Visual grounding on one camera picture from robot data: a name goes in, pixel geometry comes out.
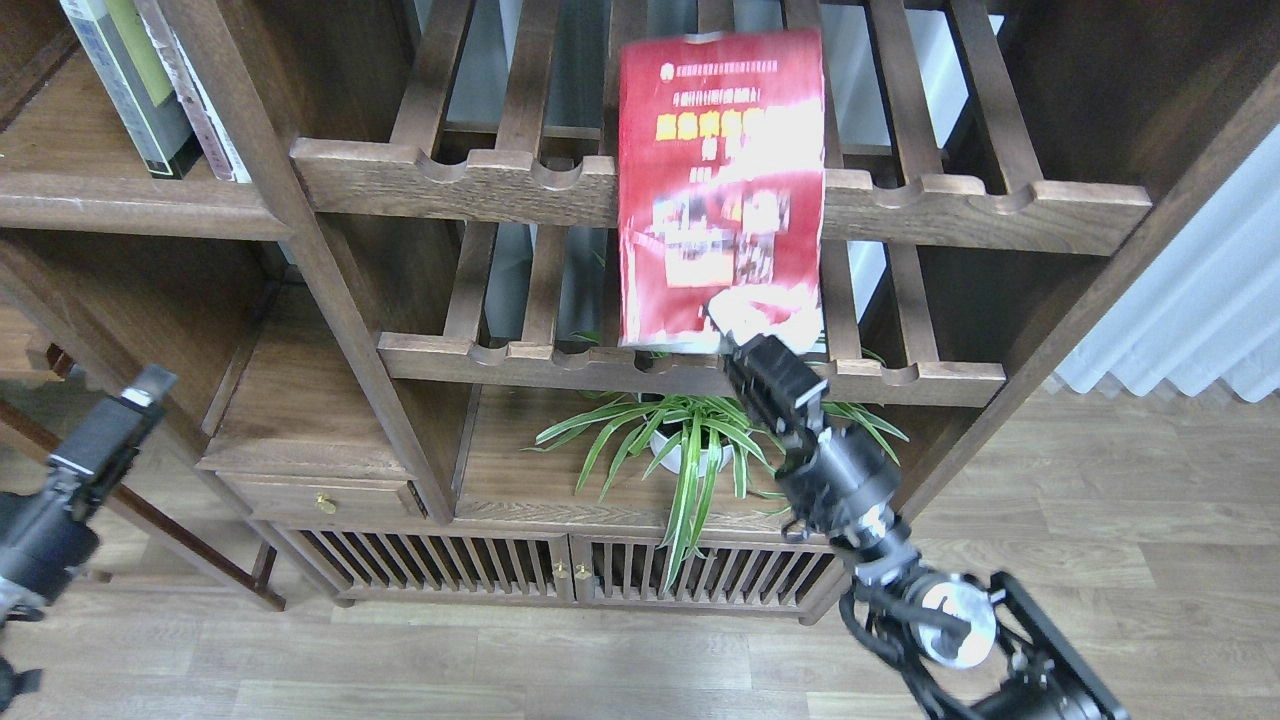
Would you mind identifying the white lavender cover book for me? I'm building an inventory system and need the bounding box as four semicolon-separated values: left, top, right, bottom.
60;0;113;64

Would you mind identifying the upright book in shelf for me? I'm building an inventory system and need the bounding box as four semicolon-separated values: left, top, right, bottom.
134;1;252;184

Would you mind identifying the dark wooden bookshelf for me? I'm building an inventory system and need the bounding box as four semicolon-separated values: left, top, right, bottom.
0;0;1280;626

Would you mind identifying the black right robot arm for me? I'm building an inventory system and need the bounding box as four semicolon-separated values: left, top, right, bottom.
724;334;1129;719

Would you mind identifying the white pleated curtain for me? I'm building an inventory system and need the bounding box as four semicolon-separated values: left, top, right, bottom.
1056;129;1279;402

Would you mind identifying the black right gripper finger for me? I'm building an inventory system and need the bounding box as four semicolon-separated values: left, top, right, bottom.
724;334;828;451
722;355;801;466

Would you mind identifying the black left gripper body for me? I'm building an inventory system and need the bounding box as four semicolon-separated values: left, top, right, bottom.
1;491;100;623

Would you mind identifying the green and black book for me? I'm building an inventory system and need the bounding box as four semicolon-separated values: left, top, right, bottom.
86;1;201;181

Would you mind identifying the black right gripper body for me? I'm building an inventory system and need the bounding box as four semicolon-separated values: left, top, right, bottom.
774;427;916;561

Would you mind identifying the green spider plant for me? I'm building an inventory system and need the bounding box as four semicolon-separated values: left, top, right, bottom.
530;240;910;591

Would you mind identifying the white plant pot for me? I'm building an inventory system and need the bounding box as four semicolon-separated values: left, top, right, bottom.
648;423;735;477

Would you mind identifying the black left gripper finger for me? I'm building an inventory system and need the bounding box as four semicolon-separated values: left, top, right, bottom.
47;365;178;511

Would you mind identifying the red cover book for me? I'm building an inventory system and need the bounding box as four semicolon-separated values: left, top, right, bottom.
617;28;826;354

